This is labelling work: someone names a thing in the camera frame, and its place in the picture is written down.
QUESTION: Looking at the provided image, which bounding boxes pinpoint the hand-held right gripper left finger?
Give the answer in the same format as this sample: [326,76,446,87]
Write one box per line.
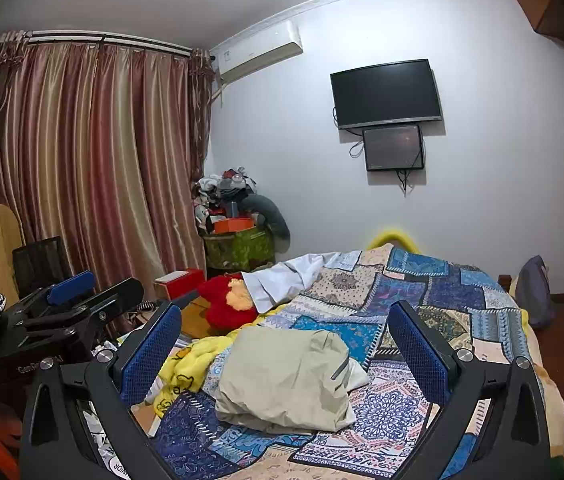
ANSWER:
[19,302,185,480]

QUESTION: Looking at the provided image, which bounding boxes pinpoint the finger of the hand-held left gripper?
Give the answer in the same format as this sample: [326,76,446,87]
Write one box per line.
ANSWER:
[68,276,145,334]
[16,270,97,319]

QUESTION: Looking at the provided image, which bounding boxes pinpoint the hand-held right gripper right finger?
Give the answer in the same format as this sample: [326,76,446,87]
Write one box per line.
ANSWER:
[388,301,547,480]

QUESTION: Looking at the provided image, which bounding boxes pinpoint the white and beige jacket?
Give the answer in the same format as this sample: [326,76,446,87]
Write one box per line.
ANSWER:
[214,327,370,433]

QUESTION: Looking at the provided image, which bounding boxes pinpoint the pile of mixed clothes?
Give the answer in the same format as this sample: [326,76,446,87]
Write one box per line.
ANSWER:
[193,166,263,221]

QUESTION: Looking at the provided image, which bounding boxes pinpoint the black mesh panel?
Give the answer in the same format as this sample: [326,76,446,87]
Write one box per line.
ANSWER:
[12,236,74,301]

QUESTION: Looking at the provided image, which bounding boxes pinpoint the yellow printed blanket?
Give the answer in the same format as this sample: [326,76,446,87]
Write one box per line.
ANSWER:
[152,332,243,418]

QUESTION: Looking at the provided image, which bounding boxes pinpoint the red box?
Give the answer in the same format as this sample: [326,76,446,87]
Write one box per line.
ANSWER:
[154,268,206,301]

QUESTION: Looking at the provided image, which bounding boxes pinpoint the blue patchwork blanket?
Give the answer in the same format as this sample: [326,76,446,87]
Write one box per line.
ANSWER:
[149,245,545,480]

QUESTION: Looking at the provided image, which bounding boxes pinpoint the red plush toy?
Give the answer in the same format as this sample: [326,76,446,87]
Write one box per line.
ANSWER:
[198,274,259,333]

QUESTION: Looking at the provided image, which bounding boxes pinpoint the orange cloth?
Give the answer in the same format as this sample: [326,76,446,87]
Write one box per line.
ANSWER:
[0,400,23,480]

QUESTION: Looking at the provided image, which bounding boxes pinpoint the striped brown curtain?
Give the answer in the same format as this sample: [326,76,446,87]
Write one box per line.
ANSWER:
[0,30,215,306]

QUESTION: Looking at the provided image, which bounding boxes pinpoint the yellow cushion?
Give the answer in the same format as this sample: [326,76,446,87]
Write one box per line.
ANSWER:
[367,227,423,252]

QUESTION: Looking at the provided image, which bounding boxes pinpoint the dark grey bag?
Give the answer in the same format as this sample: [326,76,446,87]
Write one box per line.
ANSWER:
[516,255,556,329]

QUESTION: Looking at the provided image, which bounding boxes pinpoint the green patterned box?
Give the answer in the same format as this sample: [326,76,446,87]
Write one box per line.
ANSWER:
[203,227,275,273]

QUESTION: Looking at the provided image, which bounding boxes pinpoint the orange box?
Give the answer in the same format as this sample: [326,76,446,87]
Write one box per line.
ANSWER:
[213,216,255,234]

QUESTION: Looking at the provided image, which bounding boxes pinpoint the white shirt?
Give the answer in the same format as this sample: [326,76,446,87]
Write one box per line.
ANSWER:
[242,252,363,313]

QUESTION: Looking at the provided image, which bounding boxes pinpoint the grey neck pillow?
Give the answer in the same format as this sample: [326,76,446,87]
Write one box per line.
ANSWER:
[239,194,291,252]

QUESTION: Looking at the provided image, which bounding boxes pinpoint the curtain rod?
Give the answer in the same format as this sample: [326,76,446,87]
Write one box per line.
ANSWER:
[0,30,210,58]

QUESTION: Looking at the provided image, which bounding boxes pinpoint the white air conditioner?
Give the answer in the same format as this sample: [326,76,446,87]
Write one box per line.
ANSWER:
[209,20,304,86]

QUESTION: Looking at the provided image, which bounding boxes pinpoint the small black wall monitor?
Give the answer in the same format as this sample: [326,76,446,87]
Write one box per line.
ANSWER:
[362,124,425,173]

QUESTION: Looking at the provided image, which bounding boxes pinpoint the large black wall monitor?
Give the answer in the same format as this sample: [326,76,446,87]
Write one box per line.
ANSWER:
[330,59,443,130]

